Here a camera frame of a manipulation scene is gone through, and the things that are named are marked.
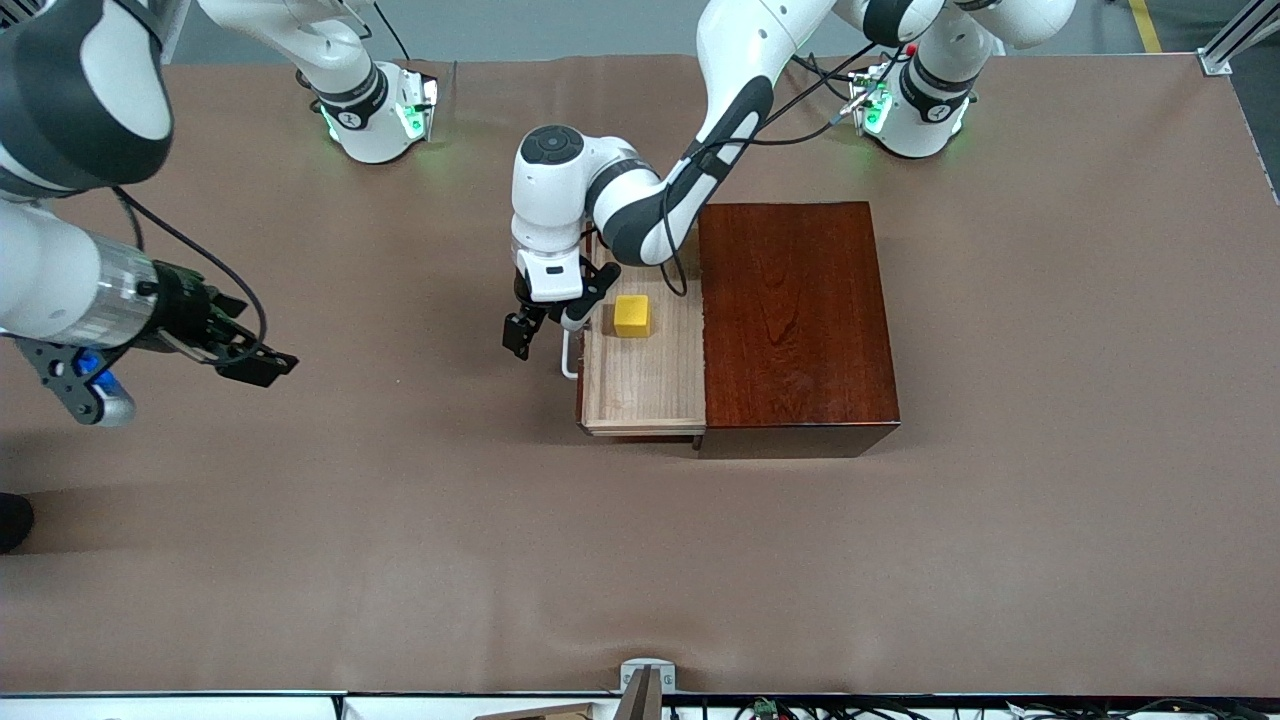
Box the light wood drawer white handle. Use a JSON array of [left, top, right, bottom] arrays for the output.
[[560, 230, 709, 438]]

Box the brown table cover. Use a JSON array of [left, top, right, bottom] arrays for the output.
[[0, 52, 1280, 698]]

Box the dark red wooden cabinet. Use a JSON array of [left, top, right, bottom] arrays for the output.
[[697, 201, 902, 461]]

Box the black ribbed round object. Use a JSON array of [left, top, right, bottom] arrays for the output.
[[0, 493, 35, 554]]

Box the brown cardboard piece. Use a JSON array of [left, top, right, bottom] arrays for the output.
[[473, 702, 601, 720]]

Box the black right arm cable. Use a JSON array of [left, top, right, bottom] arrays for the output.
[[110, 185, 271, 368]]

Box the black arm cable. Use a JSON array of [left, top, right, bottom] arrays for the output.
[[655, 40, 906, 298], [110, 185, 271, 368]]

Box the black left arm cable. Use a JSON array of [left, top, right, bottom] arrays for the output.
[[655, 40, 906, 298]]

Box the aluminium frame post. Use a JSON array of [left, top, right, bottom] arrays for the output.
[[1198, 0, 1280, 81], [150, 0, 193, 63]]

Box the thin black base cable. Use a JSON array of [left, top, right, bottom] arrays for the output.
[[370, 0, 413, 63]]

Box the white table edge rail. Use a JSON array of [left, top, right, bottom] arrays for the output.
[[0, 690, 626, 720]]

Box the silver metal bracket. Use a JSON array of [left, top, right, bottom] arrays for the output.
[[619, 658, 677, 720]]

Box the black cable bundle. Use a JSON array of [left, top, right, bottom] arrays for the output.
[[670, 697, 1280, 720]]

